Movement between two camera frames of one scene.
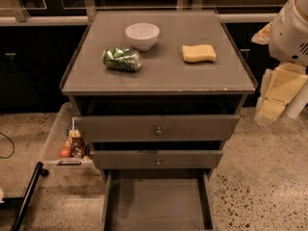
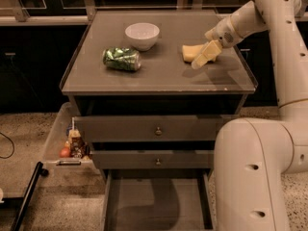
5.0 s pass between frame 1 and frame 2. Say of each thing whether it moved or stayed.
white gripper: moved
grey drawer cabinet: stayed
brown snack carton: stayed
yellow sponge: stayed
